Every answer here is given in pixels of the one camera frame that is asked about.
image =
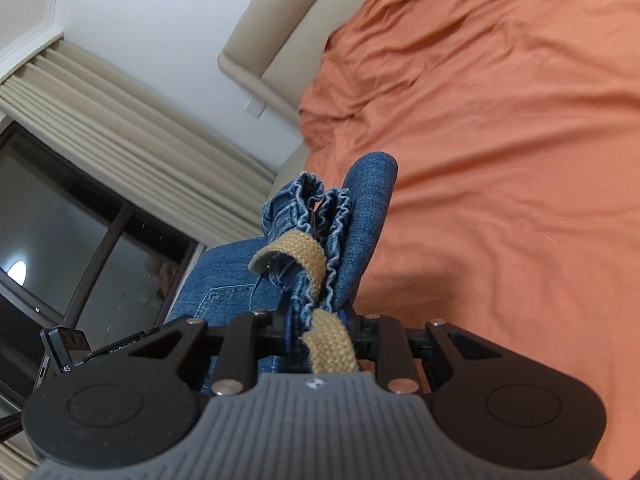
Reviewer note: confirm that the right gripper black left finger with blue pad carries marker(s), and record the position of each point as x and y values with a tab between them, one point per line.
239	346

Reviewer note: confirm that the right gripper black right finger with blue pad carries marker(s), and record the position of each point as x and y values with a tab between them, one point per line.
394	351

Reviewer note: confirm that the blue denim jeans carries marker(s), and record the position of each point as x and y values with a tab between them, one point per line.
316	244

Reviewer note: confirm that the beige pleated curtain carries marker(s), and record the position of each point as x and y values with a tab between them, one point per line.
137	144

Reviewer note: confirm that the orange duvet cover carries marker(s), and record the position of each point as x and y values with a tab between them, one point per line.
515	214

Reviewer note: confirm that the beige upholstered headboard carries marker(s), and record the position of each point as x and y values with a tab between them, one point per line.
274	51

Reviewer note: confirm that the dark window with frame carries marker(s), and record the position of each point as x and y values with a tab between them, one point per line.
73	254

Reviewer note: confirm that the white wall socket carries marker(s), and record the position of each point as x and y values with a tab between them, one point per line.
255	107

